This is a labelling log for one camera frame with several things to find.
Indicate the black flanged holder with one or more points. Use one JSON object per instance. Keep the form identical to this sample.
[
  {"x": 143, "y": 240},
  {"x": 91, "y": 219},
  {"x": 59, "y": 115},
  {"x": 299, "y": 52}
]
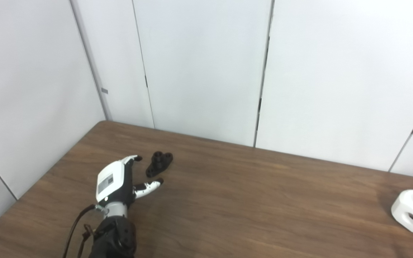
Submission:
[{"x": 159, "y": 164}]

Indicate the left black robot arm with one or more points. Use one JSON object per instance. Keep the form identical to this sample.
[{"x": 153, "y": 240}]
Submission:
[{"x": 115, "y": 236}]

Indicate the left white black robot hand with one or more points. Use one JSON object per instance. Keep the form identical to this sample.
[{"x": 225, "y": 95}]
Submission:
[{"x": 111, "y": 179}]

